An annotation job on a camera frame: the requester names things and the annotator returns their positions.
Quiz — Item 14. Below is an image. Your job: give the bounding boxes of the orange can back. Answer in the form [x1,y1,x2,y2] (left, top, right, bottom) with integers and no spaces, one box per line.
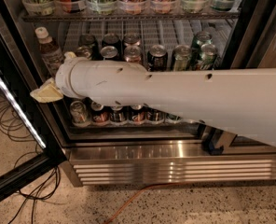
[123,33,141,47]

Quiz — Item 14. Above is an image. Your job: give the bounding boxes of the bottom orange can front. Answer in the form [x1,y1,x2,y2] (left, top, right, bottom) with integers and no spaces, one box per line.
[90,102,109,126]

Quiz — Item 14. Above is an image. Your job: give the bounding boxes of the orange power cable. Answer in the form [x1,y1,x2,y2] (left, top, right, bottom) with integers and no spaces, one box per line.
[103,182,188,224]

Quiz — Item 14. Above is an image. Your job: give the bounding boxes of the stainless steel fridge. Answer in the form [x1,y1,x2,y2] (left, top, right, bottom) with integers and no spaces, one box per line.
[0,0,276,187]

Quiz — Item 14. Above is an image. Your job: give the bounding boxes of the orange can middle front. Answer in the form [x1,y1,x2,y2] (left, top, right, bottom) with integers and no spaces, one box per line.
[124,46,142,63]

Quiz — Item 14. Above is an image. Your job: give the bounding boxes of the black fridge door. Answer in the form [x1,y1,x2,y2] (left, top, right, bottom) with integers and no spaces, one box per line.
[0,12,66,209]

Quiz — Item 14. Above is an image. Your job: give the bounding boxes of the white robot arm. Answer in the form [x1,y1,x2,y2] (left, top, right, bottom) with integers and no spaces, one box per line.
[31,57,276,147]

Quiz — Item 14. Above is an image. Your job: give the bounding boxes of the bottom green can front left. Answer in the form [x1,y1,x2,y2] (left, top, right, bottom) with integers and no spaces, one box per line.
[70,101,90,127]

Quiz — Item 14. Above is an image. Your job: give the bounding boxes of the black floor cables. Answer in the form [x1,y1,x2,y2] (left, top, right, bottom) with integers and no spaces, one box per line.
[0,99,62,224]

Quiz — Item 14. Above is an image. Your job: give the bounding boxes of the red cola can middle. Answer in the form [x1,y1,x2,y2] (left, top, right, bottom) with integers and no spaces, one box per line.
[100,46,119,61]

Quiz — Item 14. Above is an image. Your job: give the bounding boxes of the wire shelf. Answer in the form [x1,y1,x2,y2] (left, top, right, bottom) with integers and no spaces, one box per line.
[47,20,235,89]
[21,12,240,22]

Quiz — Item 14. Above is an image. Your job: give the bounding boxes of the green soda can front right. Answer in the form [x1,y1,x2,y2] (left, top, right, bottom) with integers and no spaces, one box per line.
[193,44,218,70]

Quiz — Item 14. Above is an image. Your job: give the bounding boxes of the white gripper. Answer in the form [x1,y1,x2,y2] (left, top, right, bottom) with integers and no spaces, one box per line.
[30,51,79,103]

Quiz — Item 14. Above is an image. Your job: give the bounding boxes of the bottom green can front right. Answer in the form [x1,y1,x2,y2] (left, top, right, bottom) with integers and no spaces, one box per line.
[166,113,182,124]

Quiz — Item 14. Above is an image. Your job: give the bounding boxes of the light green can middle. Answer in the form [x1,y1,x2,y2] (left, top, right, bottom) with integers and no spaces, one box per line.
[171,45,192,71]

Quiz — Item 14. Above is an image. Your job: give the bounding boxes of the green soda can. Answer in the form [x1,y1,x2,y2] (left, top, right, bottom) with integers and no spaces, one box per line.
[193,44,218,70]
[192,31,212,49]

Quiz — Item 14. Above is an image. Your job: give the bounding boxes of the black can middle front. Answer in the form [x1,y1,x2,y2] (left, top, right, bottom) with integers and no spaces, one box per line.
[147,44,168,72]

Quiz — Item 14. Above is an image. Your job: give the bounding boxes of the top wire shelf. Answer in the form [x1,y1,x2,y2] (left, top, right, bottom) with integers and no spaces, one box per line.
[21,12,240,22]

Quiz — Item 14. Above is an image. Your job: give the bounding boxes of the green soda can back right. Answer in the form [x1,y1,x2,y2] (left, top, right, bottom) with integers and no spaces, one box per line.
[192,31,212,49]

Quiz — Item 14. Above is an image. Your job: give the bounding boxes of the brown tea plastic bottle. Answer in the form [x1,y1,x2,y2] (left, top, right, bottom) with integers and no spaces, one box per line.
[35,27,64,77]

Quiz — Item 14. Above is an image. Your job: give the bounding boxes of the dark can back left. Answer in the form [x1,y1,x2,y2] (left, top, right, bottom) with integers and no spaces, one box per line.
[78,34,99,51]

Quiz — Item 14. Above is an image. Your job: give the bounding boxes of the green can middle front left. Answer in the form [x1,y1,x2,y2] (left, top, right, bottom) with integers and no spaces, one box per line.
[76,46,93,60]

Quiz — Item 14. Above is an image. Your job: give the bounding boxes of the middle wire shelf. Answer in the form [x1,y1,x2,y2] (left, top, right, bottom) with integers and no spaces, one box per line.
[47,20,235,89]

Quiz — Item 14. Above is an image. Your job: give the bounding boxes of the black can back middle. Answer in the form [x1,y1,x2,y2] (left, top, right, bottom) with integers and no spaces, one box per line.
[102,33,121,50]

